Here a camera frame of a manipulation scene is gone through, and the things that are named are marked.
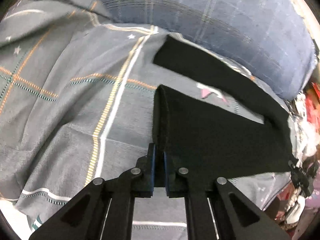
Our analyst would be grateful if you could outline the black pants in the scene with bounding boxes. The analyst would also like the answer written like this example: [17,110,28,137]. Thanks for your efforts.
[152,35,297,178]

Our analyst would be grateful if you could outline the clear plastic bags clutter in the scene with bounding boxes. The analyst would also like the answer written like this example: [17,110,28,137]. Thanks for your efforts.
[289,93,319,167]

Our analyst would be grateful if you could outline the grey star patterned bedsheet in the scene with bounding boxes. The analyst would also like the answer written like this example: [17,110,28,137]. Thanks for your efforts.
[0,0,301,240]

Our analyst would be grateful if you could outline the red boxes pile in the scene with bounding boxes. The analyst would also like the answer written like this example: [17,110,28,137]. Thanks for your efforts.
[304,82,319,132]

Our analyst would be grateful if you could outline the blue plaid pillow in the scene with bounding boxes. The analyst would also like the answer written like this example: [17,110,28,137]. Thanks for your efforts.
[100,0,317,100]

